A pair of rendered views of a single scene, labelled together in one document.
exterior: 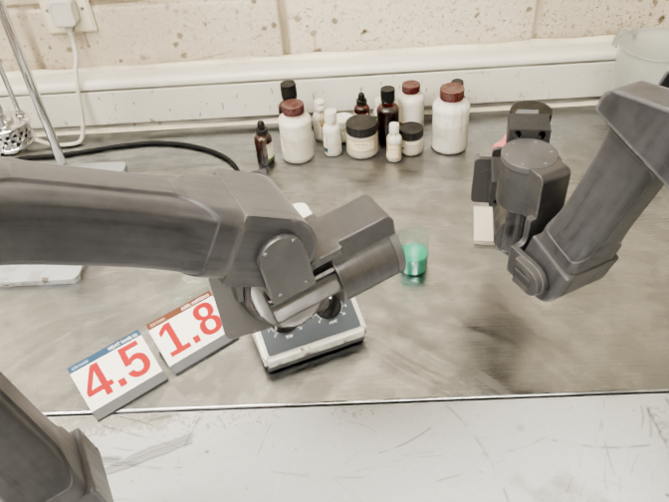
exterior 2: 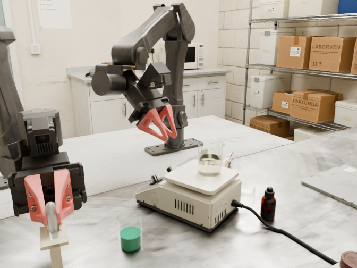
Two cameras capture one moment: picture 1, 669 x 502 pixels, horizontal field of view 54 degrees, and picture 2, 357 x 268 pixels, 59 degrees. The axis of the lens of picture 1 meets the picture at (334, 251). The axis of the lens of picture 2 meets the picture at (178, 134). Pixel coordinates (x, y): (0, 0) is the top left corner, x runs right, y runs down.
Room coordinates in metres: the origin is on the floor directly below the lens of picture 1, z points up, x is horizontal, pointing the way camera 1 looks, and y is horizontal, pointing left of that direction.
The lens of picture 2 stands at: (1.11, -0.31, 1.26)
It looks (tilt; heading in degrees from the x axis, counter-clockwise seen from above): 17 degrees down; 145
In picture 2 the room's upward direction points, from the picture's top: straight up
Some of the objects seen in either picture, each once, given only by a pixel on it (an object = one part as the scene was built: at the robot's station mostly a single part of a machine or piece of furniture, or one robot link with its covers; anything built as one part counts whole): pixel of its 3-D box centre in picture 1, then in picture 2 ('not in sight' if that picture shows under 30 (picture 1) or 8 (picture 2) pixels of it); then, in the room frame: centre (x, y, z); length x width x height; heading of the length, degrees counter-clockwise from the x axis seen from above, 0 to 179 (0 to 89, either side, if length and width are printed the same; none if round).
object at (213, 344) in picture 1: (192, 331); not in sight; (0.56, 0.18, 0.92); 0.09 x 0.06 x 0.04; 126
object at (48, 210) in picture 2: not in sight; (49, 218); (0.74, -0.25, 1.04); 0.01 x 0.01 x 0.04; 78
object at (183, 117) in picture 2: not in sight; (173, 118); (0.29, 0.25, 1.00); 0.09 x 0.06 x 0.06; 24
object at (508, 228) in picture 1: (519, 220); not in sight; (0.57, -0.21, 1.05); 0.07 x 0.06 x 0.07; 168
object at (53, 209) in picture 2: not in sight; (54, 217); (0.74, -0.24, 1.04); 0.01 x 0.01 x 0.04; 78
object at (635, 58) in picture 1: (643, 83); not in sight; (0.99, -0.54, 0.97); 0.18 x 0.13 x 0.15; 15
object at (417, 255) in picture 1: (413, 250); (130, 231); (0.67, -0.11, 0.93); 0.04 x 0.04 x 0.06
